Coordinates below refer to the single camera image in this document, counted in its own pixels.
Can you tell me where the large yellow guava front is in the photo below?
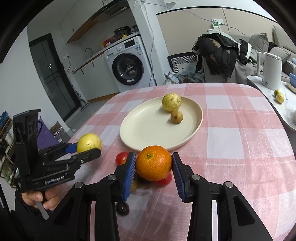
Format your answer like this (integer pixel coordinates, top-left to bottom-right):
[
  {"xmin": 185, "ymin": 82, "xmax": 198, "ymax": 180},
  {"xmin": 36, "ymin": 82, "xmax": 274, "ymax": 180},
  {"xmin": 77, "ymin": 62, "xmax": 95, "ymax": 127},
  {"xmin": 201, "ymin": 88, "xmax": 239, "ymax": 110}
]
[{"xmin": 76, "ymin": 133, "xmax": 103, "ymax": 153}]

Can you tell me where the red cherry tomato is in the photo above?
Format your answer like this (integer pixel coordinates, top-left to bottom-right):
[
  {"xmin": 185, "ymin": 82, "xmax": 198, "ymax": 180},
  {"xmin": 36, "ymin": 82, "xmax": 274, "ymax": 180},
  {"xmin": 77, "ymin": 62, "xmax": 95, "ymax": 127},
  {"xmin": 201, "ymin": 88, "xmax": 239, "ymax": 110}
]
[
  {"xmin": 155, "ymin": 172, "xmax": 172, "ymax": 186},
  {"xmin": 115, "ymin": 152, "xmax": 128, "ymax": 165}
]

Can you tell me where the dark plum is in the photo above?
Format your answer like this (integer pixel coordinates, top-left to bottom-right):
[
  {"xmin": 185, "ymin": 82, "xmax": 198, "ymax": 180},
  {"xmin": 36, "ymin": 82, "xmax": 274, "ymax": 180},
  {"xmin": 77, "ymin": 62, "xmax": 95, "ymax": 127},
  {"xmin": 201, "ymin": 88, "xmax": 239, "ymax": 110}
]
[{"xmin": 115, "ymin": 202, "xmax": 130, "ymax": 216}]

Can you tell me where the brown longan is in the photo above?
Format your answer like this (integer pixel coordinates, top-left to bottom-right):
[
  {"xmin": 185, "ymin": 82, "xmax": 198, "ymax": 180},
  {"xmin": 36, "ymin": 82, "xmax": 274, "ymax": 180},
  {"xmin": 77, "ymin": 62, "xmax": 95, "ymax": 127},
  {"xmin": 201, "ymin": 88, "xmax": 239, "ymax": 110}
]
[
  {"xmin": 170, "ymin": 110, "xmax": 183, "ymax": 124},
  {"xmin": 130, "ymin": 179, "xmax": 137, "ymax": 192}
]

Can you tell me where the orange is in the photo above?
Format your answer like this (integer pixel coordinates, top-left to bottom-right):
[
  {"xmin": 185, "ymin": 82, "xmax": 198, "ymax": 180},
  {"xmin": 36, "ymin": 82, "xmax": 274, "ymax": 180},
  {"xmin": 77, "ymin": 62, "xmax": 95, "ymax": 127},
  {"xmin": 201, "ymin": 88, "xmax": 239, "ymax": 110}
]
[{"xmin": 135, "ymin": 146, "xmax": 172, "ymax": 181}]

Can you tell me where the person's left hand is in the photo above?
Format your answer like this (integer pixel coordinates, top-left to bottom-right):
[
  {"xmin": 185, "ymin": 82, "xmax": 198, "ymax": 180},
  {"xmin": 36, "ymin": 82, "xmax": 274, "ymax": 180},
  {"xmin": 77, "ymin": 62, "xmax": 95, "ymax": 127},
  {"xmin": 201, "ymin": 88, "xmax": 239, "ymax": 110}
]
[{"xmin": 21, "ymin": 186, "xmax": 59, "ymax": 211}]

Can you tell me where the cream ceramic plate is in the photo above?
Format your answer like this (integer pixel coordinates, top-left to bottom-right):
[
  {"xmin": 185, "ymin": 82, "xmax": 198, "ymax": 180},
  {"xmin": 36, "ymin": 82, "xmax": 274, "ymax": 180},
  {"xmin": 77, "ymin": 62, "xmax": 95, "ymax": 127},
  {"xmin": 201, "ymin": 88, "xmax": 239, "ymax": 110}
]
[{"xmin": 119, "ymin": 96, "xmax": 204, "ymax": 151}]

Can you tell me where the black glass door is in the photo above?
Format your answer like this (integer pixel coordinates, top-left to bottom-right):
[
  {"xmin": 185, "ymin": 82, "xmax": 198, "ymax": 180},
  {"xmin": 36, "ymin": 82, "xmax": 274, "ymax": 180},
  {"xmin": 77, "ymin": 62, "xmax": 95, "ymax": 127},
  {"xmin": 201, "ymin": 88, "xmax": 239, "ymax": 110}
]
[{"xmin": 29, "ymin": 34, "xmax": 80, "ymax": 121}]

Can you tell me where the pink checkered tablecloth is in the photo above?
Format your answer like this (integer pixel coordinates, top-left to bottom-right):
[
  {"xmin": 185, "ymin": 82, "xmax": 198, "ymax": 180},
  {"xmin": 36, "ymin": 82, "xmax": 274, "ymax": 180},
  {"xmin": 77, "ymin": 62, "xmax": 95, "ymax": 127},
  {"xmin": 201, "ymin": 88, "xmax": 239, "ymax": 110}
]
[{"xmin": 72, "ymin": 83, "xmax": 295, "ymax": 240}]

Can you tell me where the brown longan in plate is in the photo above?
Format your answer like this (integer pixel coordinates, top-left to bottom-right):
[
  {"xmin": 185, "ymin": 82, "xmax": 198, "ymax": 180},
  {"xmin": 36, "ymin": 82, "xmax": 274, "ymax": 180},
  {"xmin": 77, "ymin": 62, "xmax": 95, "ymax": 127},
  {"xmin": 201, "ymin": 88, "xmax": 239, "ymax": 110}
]
[{"xmin": 170, "ymin": 110, "xmax": 183, "ymax": 124}]

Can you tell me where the yellow guava back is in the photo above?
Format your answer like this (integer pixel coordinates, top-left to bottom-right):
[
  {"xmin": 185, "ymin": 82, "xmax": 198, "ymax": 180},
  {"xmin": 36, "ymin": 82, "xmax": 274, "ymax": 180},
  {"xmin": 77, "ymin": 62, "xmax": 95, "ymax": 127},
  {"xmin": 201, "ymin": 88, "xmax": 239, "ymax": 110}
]
[{"xmin": 162, "ymin": 93, "xmax": 182, "ymax": 113}]

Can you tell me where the white washing machine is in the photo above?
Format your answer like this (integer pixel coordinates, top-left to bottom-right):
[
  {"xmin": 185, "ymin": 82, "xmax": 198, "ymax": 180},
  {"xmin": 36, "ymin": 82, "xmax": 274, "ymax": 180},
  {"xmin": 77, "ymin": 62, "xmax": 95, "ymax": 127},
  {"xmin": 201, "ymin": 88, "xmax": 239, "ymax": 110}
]
[{"xmin": 104, "ymin": 35, "xmax": 157, "ymax": 92}]

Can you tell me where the white side table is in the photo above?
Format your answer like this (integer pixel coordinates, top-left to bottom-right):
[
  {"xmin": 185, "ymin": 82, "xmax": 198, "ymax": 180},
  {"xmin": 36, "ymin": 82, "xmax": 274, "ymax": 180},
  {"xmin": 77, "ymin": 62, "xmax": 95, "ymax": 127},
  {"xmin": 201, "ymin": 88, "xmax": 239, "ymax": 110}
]
[{"xmin": 246, "ymin": 75, "xmax": 296, "ymax": 133}]

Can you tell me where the yellow fruit on side table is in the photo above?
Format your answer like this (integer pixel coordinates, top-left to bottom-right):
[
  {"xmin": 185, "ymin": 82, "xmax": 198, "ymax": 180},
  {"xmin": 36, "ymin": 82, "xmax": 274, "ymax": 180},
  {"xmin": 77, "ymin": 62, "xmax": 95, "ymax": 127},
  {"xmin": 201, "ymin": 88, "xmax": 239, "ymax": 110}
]
[{"xmin": 276, "ymin": 92, "xmax": 285, "ymax": 104}]

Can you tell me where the green lime on side table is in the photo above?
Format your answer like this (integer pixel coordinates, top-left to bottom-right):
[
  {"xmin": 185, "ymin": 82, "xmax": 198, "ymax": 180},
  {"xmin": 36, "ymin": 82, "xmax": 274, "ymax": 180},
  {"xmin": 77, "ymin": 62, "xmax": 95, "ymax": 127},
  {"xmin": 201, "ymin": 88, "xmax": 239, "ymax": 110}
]
[{"xmin": 274, "ymin": 89, "xmax": 280, "ymax": 97}]

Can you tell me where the black mesh chair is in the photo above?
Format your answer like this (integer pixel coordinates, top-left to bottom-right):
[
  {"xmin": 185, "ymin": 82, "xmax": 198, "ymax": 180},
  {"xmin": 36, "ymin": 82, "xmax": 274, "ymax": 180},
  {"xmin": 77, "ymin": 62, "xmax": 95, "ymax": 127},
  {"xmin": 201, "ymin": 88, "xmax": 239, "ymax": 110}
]
[{"xmin": 167, "ymin": 52, "xmax": 198, "ymax": 74}]

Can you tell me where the white electric kettle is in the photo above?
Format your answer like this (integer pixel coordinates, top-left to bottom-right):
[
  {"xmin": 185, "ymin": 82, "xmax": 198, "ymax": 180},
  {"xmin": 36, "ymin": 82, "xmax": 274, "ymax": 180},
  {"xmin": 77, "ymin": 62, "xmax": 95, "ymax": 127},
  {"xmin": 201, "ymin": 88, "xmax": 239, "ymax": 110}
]
[{"xmin": 257, "ymin": 52, "xmax": 282, "ymax": 91}]

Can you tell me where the black clothes pile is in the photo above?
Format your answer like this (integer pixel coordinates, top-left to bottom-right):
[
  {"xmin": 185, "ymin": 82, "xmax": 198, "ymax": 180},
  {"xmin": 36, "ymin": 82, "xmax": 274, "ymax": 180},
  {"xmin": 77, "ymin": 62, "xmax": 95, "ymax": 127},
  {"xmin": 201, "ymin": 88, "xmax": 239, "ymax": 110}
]
[{"xmin": 192, "ymin": 30, "xmax": 252, "ymax": 80}]

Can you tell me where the grey sofa pillow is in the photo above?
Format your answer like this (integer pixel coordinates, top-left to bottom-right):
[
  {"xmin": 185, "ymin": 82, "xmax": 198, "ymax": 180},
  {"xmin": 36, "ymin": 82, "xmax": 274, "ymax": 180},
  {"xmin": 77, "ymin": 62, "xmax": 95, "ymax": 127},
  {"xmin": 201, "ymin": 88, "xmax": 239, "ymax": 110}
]
[{"xmin": 248, "ymin": 33, "xmax": 269, "ymax": 52}]

